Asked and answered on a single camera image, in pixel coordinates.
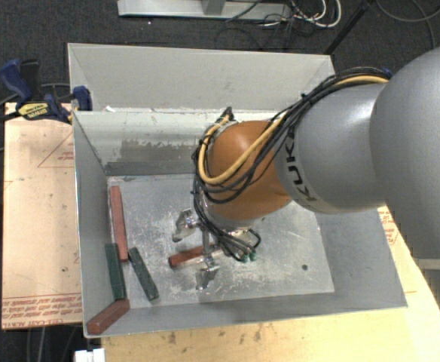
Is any grey metal bin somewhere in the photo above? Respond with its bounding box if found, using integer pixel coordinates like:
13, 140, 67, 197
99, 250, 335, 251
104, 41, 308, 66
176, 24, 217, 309
67, 42, 408, 339

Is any dark green flat block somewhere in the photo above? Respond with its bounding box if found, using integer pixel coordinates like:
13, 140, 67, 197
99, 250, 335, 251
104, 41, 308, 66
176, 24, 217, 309
127, 247, 160, 302
104, 242, 127, 301

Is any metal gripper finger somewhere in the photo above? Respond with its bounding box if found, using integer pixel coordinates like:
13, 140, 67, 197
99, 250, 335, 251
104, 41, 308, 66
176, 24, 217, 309
195, 256, 222, 292
171, 208, 200, 244

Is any red-brown flat block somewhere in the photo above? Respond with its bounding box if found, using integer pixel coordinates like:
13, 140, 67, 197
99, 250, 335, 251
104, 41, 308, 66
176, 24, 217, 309
86, 298, 131, 336
108, 185, 130, 262
167, 244, 225, 268

